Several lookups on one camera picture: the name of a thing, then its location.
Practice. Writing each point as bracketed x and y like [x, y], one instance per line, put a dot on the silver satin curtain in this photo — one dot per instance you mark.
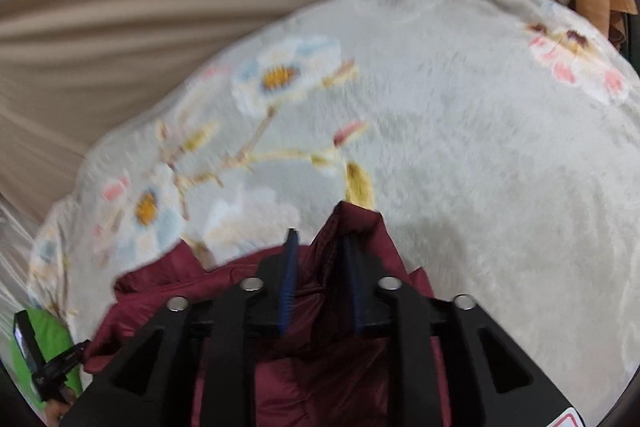
[17, 234]

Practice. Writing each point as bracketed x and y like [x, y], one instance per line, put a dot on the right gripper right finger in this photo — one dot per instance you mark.
[449, 362]

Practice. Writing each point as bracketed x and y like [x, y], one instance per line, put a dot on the floral fleece blanket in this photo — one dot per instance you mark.
[498, 138]

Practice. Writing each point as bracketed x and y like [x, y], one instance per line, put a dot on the green fabric pouch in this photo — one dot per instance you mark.
[50, 346]

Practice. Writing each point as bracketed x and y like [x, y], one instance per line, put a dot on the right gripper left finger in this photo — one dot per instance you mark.
[196, 360]

